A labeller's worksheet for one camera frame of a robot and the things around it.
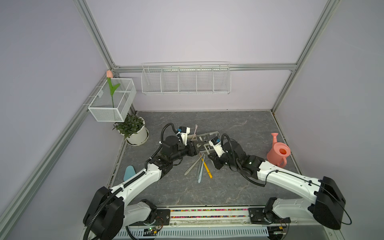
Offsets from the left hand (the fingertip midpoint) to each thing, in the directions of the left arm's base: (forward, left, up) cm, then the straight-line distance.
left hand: (201, 144), depth 77 cm
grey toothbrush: (-8, +3, -20) cm, 22 cm away
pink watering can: (-4, -44, -10) cm, 45 cm away
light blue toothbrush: (-10, +2, -21) cm, 23 cm away
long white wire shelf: (+51, -11, +6) cm, 52 cm away
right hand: (-4, -4, -5) cm, 7 cm away
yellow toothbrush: (-5, -3, -20) cm, 21 cm away
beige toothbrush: (-2, +5, -21) cm, 22 cm away
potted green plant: (+16, +40, -5) cm, 43 cm away
